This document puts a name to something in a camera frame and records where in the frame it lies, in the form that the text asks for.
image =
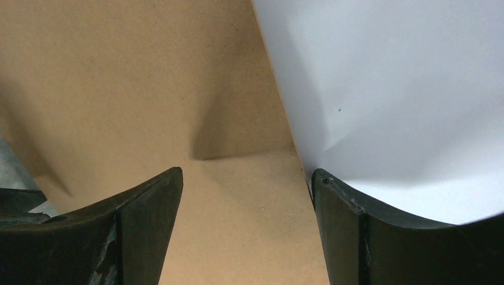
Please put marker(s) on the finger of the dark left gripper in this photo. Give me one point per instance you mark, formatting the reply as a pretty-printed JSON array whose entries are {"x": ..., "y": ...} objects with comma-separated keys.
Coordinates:
[{"x": 16, "y": 205}]

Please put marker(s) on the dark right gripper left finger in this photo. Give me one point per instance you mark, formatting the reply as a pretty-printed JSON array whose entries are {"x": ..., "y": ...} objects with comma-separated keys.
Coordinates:
[{"x": 122, "y": 239}]

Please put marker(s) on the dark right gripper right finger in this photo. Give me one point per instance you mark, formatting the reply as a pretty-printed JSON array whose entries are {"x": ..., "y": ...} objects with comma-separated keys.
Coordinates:
[{"x": 366, "y": 241}]

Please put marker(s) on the brown backing board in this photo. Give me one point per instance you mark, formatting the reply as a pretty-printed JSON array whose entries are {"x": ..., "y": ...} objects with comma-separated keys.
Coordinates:
[{"x": 99, "y": 96}]

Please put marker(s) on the sunflower photo print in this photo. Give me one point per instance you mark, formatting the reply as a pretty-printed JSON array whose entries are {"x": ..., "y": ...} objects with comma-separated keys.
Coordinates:
[{"x": 402, "y": 100}]

